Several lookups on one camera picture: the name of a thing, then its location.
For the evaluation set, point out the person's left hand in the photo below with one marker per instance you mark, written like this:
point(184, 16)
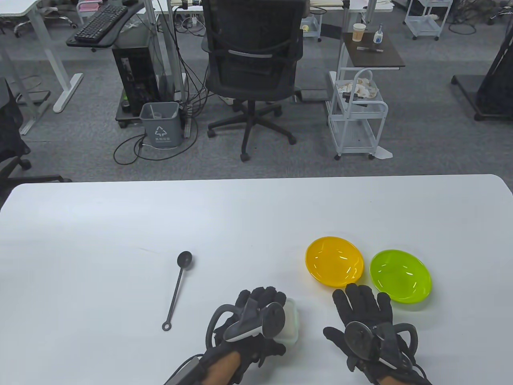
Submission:
point(260, 294)

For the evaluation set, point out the grey trash bin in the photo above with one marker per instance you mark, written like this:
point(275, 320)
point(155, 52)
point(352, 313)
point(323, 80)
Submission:
point(162, 130)

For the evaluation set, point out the white standing desk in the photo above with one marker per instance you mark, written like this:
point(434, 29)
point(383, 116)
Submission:
point(12, 8)

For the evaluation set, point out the orange plastic bowl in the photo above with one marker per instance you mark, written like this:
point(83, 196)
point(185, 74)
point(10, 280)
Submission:
point(332, 260)

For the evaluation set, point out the black computer tower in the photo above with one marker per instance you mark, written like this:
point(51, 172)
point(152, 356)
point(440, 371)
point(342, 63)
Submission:
point(134, 76)

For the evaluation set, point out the black keyboard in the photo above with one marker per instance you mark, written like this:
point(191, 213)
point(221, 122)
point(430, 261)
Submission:
point(100, 24)

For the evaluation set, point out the white pump bottle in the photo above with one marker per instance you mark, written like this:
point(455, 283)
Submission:
point(378, 38)

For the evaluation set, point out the green plastic bowl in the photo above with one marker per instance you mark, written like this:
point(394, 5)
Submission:
point(400, 274)

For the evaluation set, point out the black floor stand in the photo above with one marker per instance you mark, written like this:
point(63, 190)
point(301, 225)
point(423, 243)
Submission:
point(497, 80)

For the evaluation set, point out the white desk leg frame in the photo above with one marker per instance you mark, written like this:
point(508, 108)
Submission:
point(180, 84)

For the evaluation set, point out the dark brown side table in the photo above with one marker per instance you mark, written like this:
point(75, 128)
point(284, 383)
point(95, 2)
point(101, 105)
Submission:
point(376, 60)

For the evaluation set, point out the pink box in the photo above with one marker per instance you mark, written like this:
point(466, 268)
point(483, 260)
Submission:
point(88, 6)

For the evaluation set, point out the black keyboard tray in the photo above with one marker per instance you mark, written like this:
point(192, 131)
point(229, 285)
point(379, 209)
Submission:
point(134, 10)

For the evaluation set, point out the black flat base plate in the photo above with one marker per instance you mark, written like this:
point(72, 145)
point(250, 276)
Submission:
point(314, 95)

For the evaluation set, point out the crumpled white cloth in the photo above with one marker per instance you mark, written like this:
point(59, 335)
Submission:
point(362, 86)

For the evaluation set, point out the person's right forearm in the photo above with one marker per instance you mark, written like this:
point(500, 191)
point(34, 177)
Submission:
point(390, 381)

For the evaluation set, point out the paper cup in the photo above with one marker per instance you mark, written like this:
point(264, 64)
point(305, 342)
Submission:
point(359, 34)

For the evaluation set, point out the small white cart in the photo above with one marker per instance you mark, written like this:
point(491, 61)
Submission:
point(312, 24)

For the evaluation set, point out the black mesh office chair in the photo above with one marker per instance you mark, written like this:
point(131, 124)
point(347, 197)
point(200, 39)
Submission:
point(252, 40)

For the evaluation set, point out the person's right hand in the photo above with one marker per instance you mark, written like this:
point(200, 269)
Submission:
point(360, 302)

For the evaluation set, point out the white utility cart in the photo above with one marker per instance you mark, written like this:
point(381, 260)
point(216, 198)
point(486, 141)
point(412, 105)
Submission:
point(423, 24)

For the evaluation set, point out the clear plastic sugar container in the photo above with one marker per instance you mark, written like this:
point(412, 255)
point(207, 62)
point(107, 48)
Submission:
point(291, 335)

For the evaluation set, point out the person's left forearm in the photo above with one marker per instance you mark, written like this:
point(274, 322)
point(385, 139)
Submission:
point(220, 371)

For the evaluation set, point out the white power strip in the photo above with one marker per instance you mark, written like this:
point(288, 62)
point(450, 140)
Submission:
point(186, 128)

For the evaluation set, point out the black hand tracker controller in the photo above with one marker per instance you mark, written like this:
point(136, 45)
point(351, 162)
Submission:
point(274, 321)
point(358, 339)

